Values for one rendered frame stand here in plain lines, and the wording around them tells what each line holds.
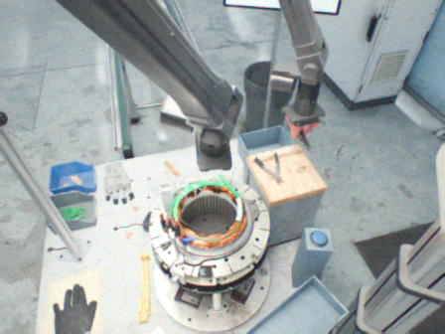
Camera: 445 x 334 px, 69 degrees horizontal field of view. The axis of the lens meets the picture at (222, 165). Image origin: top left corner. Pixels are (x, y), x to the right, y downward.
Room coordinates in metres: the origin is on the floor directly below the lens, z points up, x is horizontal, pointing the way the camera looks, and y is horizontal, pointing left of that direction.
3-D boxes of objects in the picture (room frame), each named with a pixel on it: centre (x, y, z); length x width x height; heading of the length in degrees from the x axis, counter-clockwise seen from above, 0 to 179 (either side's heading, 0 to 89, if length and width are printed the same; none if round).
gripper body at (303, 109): (0.72, -0.22, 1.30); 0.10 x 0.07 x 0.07; 109
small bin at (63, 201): (0.71, 0.57, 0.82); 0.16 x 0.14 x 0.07; 105
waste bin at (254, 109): (2.10, -0.35, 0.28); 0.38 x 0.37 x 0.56; 106
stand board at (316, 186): (0.69, -0.20, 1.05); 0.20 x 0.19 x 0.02; 18
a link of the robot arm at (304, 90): (0.72, -0.22, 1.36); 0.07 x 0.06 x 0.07; 69
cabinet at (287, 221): (0.69, -0.20, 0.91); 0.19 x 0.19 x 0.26; 18
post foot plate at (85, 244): (0.57, 0.52, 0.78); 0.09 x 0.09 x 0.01; 81
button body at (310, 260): (0.46, -0.26, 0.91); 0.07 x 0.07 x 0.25; 86
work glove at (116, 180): (0.88, 0.44, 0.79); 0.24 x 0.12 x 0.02; 16
